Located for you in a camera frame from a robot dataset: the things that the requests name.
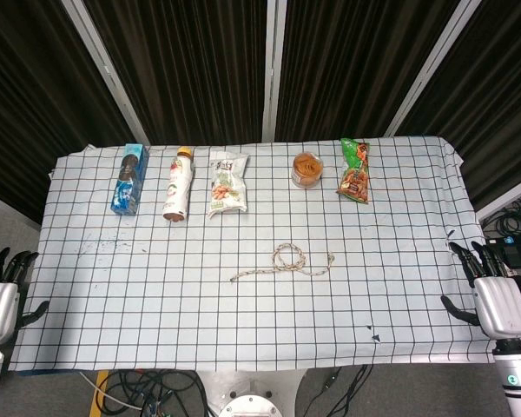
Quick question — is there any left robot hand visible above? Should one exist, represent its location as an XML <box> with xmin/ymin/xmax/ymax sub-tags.
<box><xmin>0</xmin><ymin>247</ymin><xmax>50</xmax><ymax>347</ymax></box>

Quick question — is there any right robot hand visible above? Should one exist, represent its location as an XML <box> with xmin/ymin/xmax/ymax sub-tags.
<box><xmin>441</xmin><ymin>241</ymin><xmax>521</xmax><ymax>345</ymax></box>

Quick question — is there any beige braided rope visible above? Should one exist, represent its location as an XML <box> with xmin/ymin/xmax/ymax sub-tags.
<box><xmin>229</xmin><ymin>242</ymin><xmax>335</xmax><ymax>283</ymax></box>

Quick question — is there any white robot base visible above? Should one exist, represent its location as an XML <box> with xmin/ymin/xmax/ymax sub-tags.
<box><xmin>198</xmin><ymin>368</ymin><xmax>310</xmax><ymax>417</ymax></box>

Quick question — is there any yellow floor tape strip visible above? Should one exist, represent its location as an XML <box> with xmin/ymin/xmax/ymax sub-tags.
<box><xmin>92</xmin><ymin>369</ymin><xmax>110</xmax><ymax>412</ymax></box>

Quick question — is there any blue cookie box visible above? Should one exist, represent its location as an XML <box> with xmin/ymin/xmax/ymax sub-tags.
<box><xmin>109</xmin><ymin>142</ymin><xmax>150</xmax><ymax>216</ymax></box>

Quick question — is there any green snack bag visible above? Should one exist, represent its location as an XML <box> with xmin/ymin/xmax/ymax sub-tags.
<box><xmin>336</xmin><ymin>137</ymin><xmax>371</xmax><ymax>204</ymax></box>

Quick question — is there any black pleated curtain panel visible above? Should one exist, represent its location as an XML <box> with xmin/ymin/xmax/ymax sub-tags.
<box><xmin>83</xmin><ymin>0</ymin><xmax>271</xmax><ymax>147</ymax></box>
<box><xmin>0</xmin><ymin>0</ymin><xmax>136</xmax><ymax>225</ymax></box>
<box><xmin>394</xmin><ymin>0</ymin><xmax>521</xmax><ymax>210</ymax></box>
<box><xmin>274</xmin><ymin>0</ymin><xmax>462</xmax><ymax>142</ymax></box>

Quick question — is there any drink bottle yellow cap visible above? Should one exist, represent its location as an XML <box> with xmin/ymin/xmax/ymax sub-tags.
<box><xmin>162</xmin><ymin>146</ymin><xmax>195</xmax><ymax>225</ymax></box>

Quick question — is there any clear round cookie tub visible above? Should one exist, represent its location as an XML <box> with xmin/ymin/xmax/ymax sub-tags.
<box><xmin>290</xmin><ymin>151</ymin><xmax>324</xmax><ymax>190</ymax></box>

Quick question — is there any white black-grid tablecloth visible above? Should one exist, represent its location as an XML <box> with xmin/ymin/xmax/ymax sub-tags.
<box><xmin>7</xmin><ymin>135</ymin><xmax>505</xmax><ymax>374</ymax></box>

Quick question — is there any white snack bag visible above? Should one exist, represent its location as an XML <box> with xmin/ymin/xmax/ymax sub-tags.
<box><xmin>206</xmin><ymin>149</ymin><xmax>249</xmax><ymax>220</ymax></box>

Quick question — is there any electronics and cable pile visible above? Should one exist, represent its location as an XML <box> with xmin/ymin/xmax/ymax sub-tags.
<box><xmin>480</xmin><ymin>197</ymin><xmax>521</xmax><ymax>279</ymax></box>

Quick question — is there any black floor cable bundle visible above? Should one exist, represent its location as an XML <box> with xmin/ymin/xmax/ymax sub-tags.
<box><xmin>80</xmin><ymin>368</ymin><xmax>210</xmax><ymax>417</ymax></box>

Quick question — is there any grey partition post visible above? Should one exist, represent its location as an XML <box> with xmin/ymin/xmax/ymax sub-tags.
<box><xmin>383</xmin><ymin>0</ymin><xmax>483</xmax><ymax>138</ymax></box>
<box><xmin>260</xmin><ymin>0</ymin><xmax>287</xmax><ymax>142</ymax></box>
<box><xmin>62</xmin><ymin>0</ymin><xmax>151</xmax><ymax>147</ymax></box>

